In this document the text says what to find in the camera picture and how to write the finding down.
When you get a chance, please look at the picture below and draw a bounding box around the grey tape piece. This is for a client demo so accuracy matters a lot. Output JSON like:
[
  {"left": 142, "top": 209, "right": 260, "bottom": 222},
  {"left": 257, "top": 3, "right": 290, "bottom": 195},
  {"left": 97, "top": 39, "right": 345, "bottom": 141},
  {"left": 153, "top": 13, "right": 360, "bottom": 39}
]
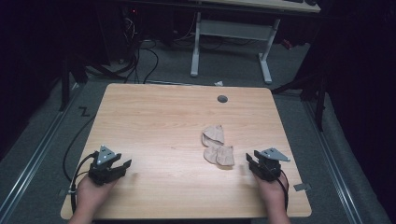
[{"left": 292, "top": 182, "right": 312, "bottom": 192}]

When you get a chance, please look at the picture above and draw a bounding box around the dark computer tower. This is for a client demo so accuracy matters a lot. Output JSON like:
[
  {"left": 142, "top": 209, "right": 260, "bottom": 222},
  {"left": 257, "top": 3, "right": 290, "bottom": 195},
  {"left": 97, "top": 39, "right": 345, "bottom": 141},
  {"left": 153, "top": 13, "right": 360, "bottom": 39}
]
[{"left": 94, "top": 3, "right": 143, "bottom": 64}]

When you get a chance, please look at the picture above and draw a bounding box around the black metal stand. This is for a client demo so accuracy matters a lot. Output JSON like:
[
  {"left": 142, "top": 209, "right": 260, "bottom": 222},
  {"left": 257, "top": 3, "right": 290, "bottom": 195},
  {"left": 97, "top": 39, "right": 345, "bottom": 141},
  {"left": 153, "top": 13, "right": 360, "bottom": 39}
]
[
  {"left": 270, "top": 70, "right": 329, "bottom": 133},
  {"left": 58, "top": 55, "right": 90, "bottom": 112}
]

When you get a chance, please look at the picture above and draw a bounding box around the person's left hand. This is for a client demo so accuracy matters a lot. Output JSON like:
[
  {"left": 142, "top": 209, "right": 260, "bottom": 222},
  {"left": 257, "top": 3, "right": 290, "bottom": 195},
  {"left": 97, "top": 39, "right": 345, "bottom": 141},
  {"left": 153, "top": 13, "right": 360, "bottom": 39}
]
[{"left": 75, "top": 176, "right": 120, "bottom": 217}]

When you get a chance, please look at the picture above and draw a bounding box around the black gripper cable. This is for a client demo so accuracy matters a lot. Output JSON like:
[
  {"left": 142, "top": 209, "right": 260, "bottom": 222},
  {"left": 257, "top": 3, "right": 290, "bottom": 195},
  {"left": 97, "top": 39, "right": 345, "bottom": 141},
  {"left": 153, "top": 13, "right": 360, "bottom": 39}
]
[
  {"left": 277, "top": 168, "right": 290, "bottom": 213},
  {"left": 62, "top": 114, "right": 99, "bottom": 216}
]

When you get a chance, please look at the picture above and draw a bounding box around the white frame desk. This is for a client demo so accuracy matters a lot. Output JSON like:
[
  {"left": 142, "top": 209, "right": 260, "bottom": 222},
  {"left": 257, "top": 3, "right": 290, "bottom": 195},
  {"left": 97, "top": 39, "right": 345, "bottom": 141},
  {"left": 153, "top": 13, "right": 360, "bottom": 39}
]
[{"left": 189, "top": 0, "right": 322, "bottom": 85}]

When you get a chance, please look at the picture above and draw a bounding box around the beige sock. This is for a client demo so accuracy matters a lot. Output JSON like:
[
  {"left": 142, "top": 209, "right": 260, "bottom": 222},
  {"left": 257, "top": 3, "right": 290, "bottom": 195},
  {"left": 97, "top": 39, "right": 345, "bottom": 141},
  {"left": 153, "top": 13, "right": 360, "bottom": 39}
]
[
  {"left": 203, "top": 145, "right": 235, "bottom": 167},
  {"left": 201, "top": 124, "right": 225, "bottom": 148}
]

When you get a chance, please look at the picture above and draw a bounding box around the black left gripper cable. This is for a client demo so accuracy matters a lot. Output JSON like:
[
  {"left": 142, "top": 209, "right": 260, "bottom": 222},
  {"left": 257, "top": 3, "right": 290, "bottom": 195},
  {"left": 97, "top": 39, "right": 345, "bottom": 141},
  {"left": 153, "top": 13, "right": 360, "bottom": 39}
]
[{"left": 62, "top": 114, "right": 99, "bottom": 216}]

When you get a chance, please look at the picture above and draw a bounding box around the person's right hand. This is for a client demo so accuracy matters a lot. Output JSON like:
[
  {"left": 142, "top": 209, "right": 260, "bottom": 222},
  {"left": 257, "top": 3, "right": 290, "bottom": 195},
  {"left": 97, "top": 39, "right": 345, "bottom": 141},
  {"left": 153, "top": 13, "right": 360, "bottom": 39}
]
[{"left": 252, "top": 171, "right": 290, "bottom": 213}]

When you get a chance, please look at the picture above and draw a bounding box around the metal floor rail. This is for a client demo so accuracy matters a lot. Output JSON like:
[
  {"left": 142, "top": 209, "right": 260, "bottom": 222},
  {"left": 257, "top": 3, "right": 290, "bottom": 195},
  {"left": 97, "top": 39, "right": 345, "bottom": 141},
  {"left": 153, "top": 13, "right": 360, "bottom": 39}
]
[
  {"left": 0, "top": 83, "right": 82, "bottom": 217},
  {"left": 302, "top": 100, "right": 364, "bottom": 224}
]

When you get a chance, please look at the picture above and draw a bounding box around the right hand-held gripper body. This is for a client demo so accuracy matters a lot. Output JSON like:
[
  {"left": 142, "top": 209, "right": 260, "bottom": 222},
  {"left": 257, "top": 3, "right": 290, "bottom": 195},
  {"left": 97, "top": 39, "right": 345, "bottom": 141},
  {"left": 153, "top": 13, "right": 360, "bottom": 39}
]
[{"left": 251, "top": 147, "right": 291, "bottom": 183}]

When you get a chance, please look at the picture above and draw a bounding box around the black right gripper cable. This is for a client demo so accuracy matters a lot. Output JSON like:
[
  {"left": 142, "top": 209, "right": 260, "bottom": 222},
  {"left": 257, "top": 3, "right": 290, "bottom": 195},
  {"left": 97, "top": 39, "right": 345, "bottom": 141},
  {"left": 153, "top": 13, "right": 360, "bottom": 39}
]
[{"left": 277, "top": 168, "right": 290, "bottom": 213}]

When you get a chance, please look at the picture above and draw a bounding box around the bundle of black floor cables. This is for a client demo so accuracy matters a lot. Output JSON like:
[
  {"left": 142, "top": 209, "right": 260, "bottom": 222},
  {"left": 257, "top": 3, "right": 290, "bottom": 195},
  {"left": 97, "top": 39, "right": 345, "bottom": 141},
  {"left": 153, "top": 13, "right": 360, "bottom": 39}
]
[{"left": 120, "top": 17, "right": 161, "bottom": 85}]

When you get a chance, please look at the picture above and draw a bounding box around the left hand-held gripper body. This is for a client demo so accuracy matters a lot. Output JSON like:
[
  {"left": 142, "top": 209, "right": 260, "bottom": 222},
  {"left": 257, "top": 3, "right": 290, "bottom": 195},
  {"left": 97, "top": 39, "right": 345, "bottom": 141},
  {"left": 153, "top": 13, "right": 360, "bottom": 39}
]
[{"left": 88, "top": 145, "right": 123, "bottom": 187}]

